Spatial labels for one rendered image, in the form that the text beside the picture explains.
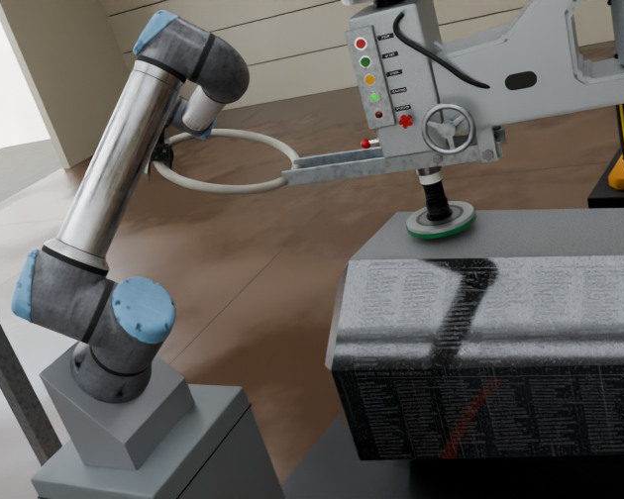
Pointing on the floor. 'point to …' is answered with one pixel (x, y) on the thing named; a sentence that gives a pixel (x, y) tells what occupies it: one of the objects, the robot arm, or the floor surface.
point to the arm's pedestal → (179, 459)
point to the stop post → (14, 380)
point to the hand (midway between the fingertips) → (157, 175)
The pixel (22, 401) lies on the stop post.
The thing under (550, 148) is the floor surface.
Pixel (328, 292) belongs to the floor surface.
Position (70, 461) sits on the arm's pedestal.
